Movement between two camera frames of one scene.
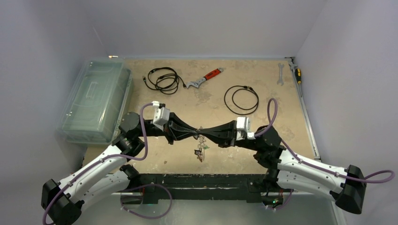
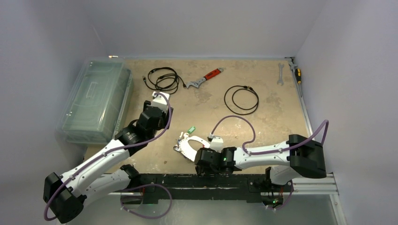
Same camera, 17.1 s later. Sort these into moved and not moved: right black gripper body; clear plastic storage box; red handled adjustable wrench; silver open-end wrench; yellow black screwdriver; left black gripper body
Moved: right black gripper body; left black gripper body
Not moved: clear plastic storage box; red handled adjustable wrench; silver open-end wrench; yellow black screwdriver
